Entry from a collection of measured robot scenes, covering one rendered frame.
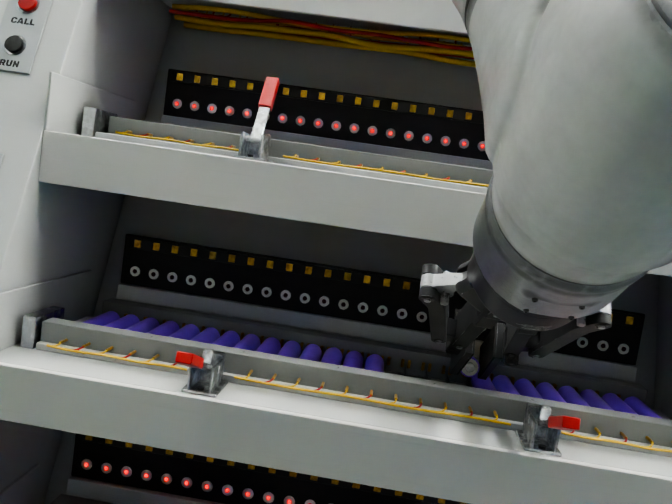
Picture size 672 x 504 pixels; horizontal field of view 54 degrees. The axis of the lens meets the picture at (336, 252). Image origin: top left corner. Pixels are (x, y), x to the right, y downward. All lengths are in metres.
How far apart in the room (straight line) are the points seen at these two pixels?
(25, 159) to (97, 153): 0.06
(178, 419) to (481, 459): 0.23
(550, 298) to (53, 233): 0.47
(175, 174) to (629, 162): 0.42
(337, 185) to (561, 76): 0.34
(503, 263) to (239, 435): 0.27
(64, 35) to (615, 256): 0.52
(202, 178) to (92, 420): 0.21
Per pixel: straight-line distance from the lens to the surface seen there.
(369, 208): 0.56
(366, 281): 0.69
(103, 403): 0.56
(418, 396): 0.57
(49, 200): 0.66
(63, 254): 0.70
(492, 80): 0.30
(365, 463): 0.53
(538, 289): 0.35
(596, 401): 0.65
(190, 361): 0.48
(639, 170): 0.24
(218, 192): 0.58
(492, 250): 0.35
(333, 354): 0.63
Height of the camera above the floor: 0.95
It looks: 15 degrees up
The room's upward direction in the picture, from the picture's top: 10 degrees clockwise
